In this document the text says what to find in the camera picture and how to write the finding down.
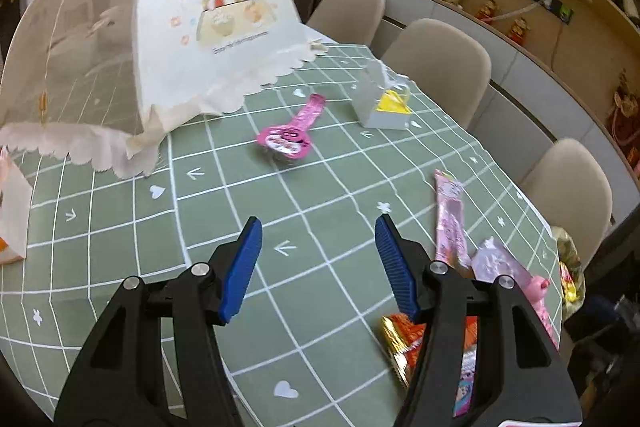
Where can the beige chair middle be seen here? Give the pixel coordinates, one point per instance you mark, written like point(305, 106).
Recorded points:
point(446, 64)

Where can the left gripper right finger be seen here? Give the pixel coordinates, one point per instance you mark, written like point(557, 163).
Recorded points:
point(519, 378)

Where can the red figurine right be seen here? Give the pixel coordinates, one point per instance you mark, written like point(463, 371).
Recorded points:
point(518, 31)

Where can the pink spoon shaped wrapper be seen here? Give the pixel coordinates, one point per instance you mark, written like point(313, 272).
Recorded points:
point(292, 140)

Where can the orange white paper bag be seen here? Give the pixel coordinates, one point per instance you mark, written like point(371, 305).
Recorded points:
point(16, 195)

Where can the beige chair far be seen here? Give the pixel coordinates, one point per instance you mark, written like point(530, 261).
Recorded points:
point(348, 21)

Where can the red gold snack bag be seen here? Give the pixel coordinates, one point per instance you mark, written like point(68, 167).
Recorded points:
point(404, 340)

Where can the red figurine left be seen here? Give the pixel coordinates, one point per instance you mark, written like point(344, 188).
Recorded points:
point(487, 12)

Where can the beige chair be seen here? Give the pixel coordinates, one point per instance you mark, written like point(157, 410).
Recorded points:
point(570, 190)
point(348, 21)
point(446, 64)

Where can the trash bin with yellow bag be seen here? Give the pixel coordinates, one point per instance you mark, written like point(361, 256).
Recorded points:
point(571, 273)

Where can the small grey yellow gift box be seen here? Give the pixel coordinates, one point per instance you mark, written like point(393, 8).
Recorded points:
point(381, 98)

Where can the red figurine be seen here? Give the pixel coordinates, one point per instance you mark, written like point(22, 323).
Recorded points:
point(518, 31)
point(487, 12)

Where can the pink pig candy wrapper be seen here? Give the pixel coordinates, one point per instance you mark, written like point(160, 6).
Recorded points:
point(493, 260)

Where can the green grid tablecloth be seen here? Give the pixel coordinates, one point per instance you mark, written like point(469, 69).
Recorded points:
point(306, 348)

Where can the white mesh food cover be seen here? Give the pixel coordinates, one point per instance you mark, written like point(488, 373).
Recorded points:
point(102, 82)

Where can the pink strip wrapper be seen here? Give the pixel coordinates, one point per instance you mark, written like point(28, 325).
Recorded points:
point(451, 245)

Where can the beige chair nearest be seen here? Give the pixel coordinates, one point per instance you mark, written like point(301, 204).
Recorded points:
point(570, 190)

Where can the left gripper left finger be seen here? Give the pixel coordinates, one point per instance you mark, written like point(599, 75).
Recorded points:
point(117, 378)

